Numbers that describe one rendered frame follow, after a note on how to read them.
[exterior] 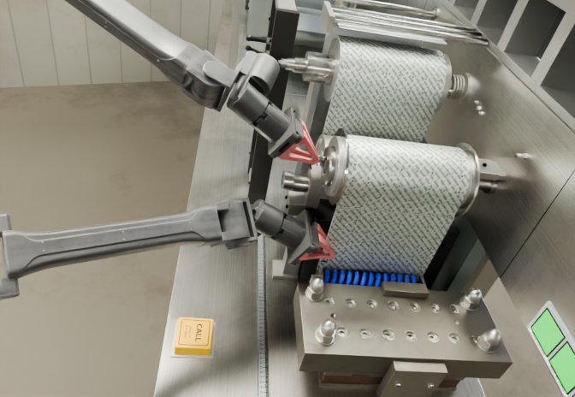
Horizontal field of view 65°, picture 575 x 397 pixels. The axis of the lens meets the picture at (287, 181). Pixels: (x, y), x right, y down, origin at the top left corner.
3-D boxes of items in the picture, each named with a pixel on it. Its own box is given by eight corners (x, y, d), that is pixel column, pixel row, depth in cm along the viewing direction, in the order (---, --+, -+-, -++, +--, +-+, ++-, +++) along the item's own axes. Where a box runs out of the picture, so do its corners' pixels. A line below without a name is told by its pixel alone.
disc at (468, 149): (432, 184, 101) (459, 128, 92) (434, 185, 101) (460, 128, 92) (454, 232, 90) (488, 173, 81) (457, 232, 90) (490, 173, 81)
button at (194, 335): (179, 323, 94) (179, 316, 93) (212, 325, 95) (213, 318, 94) (174, 354, 89) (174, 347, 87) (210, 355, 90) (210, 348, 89)
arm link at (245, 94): (217, 108, 80) (235, 96, 76) (232, 80, 83) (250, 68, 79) (247, 131, 83) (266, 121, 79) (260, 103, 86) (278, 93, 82)
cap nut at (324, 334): (313, 327, 84) (318, 312, 81) (333, 328, 84) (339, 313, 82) (316, 345, 81) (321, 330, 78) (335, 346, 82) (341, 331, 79)
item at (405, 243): (316, 269, 97) (336, 204, 85) (420, 277, 100) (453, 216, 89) (316, 271, 96) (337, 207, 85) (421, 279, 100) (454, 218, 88)
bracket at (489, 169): (465, 162, 92) (470, 155, 90) (492, 166, 92) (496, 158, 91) (475, 178, 88) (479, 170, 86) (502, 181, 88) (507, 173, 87)
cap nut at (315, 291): (304, 286, 91) (308, 270, 88) (322, 287, 92) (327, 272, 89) (305, 300, 88) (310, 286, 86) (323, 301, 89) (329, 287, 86)
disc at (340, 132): (323, 173, 97) (339, 113, 88) (324, 173, 97) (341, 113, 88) (331, 221, 86) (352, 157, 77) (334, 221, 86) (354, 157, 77)
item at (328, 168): (323, 192, 86) (318, 169, 92) (334, 193, 86) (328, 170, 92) (332, 160, 82) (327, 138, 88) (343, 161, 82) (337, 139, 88)
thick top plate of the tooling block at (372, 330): (293, 299, 96) (298, 280, 92) (469, 310, 101) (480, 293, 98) (298, 371, 83) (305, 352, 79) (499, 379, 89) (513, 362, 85)
